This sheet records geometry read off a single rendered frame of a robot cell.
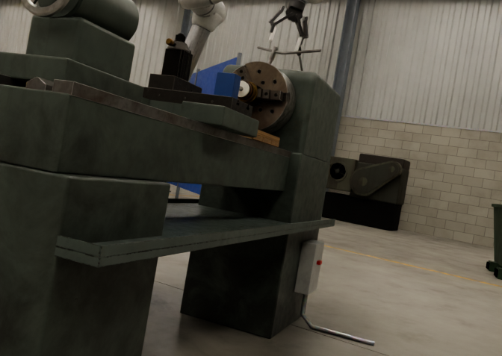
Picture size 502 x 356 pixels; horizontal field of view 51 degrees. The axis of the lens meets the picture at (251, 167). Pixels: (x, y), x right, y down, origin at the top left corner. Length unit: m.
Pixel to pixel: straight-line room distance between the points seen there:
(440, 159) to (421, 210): 1.19
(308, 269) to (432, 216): 9.72
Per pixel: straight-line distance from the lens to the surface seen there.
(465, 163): 12.29
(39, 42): 1.34
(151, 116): 1.35
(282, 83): 2.35
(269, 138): 2.11
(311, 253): 2.70
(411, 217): 12.41
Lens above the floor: 0.75
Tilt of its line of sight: level
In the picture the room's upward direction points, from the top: 10 degrees clockwise
